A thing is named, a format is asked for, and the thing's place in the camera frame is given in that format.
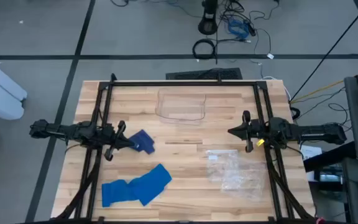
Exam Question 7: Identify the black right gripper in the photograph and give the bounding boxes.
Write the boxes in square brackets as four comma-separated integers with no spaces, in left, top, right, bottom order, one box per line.
[227,110,270,154]

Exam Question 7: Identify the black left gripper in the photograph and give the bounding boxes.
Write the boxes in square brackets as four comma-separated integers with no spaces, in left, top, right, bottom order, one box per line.
[102,120,136,162]

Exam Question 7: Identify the dark blue elastic bandage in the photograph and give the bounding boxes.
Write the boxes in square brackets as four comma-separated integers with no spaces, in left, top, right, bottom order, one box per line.
[128,129,156,156]

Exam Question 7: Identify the small clear zip bag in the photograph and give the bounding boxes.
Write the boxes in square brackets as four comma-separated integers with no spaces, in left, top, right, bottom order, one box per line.
[206,149,241,184]

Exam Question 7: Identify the bright blue elastic bandage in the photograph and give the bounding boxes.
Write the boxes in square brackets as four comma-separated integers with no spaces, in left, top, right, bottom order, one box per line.
[101,163,173,208]

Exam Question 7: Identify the large clear plastic bag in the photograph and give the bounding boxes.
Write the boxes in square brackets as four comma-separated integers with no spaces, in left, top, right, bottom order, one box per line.
[221,154,267,202]

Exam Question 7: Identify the clear plastic container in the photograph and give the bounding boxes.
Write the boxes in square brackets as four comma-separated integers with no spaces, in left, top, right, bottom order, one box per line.
[155,87,207,126]

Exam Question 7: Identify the black keyboard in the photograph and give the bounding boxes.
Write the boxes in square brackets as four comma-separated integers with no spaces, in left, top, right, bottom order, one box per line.
[165,67,244,81]

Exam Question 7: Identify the white paper sheet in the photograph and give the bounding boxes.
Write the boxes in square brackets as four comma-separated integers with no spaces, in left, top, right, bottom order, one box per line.
[300,144,323,162]

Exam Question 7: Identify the dark cart beam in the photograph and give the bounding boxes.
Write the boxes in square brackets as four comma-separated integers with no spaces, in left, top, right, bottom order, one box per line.
[303,141,357,173]

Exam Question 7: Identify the grey electronics box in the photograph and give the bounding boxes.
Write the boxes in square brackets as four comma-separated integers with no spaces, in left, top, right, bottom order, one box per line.
[314,164,344,185]

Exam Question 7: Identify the black floor stand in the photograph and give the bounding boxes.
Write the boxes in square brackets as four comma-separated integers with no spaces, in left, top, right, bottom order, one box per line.
[197,0,219,35]

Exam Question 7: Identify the black aluminium table frame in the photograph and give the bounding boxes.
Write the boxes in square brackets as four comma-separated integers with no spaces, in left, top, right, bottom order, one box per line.
[53,73,316,224]

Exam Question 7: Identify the yellow floor cable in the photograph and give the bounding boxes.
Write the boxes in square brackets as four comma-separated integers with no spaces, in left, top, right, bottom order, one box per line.
[289,66,358,105]

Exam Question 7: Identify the coiled black cable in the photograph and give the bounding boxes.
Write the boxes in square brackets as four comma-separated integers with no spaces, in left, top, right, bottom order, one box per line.
[191,38,217,60]

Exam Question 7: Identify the tangled black cables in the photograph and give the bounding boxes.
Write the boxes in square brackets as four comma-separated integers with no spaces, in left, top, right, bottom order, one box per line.
[219,0,281,55]

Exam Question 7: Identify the blue cable bundle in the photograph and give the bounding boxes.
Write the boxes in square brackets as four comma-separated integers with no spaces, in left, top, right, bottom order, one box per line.
[227,17,250,40]

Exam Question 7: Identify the black slanted cable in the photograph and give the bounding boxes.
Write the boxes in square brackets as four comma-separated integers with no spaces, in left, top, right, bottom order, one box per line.
[290,0,358,103]

